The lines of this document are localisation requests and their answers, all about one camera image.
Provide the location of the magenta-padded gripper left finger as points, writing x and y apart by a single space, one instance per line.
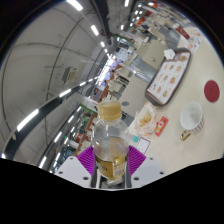
85 160

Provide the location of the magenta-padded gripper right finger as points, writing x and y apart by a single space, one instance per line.
136 160

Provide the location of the clear bottle with tan cap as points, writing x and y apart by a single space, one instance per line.
110 140

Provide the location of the white paper receipt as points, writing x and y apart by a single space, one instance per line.
143 145

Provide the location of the small teal sanitizer bottle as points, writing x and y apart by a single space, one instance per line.
134 138

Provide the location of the paper wrapper with fries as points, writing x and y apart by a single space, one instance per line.
146 119

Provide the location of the small red sauce packet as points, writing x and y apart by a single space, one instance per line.
161 125

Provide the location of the beige chair with round hole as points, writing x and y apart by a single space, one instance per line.
133 93
150 51

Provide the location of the ceiling air conditioner unit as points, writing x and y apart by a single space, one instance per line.
70 74

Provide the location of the brown food tray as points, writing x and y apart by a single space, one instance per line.
168 78

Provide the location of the flat round red coaster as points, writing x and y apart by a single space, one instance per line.
212 91

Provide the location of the white paper napkin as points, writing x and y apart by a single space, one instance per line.
169 53

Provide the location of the small round bun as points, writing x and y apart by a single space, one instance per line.
182 58

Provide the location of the ceiling lights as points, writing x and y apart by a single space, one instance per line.
95 30

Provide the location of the colourful printed leaflet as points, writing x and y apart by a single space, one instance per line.
195 41

